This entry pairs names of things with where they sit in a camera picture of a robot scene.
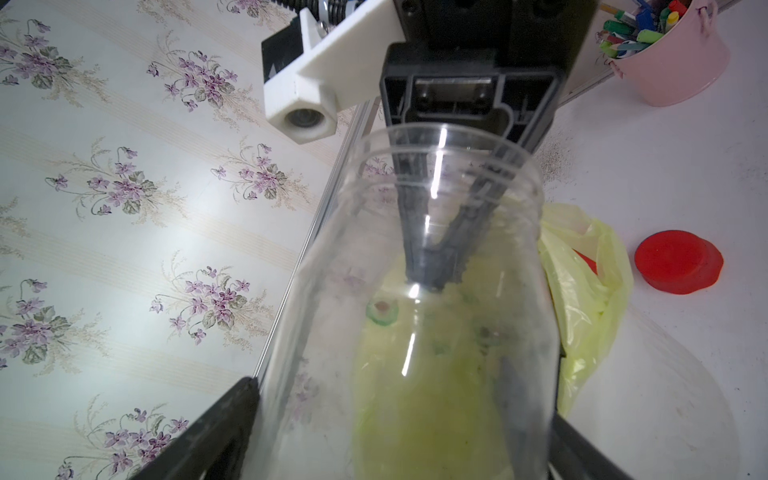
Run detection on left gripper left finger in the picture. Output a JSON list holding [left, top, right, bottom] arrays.
[[134, 377, 260, 480]]

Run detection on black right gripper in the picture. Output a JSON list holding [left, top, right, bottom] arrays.
[[380, 0, 598, 288]]

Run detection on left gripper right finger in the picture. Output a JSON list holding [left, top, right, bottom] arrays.
[[549, 414, 631, 480]]

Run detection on white plastic trash bin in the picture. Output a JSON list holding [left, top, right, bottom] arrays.
[[566, 306, 740, 479]]

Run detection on green avocado print bag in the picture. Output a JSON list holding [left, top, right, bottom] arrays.
[[352, 204, 633, 479]]

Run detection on pens in cup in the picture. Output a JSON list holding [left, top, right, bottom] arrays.
[[597, 0, 691, 59]]

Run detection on pink pen holder cup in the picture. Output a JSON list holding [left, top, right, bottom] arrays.
[[610, 1, 730, 107]]

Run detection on aluminium frame bars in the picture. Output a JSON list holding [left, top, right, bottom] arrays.
[[251, 98, 382, 385]]

